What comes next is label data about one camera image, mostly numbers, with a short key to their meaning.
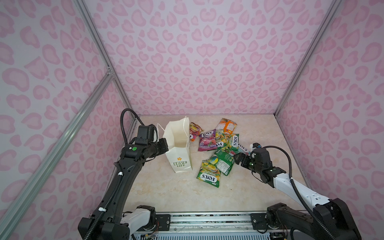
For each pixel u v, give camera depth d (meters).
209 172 0.86
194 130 1.06
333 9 0.70
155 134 0.60
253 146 0.80
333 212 0.41
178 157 0.78
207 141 0.99
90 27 0.74
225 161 0.90
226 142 1.00
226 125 1.10
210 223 0.75
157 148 0.63
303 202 0.44
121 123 0.54
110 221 0.37
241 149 0.95
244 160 0.77
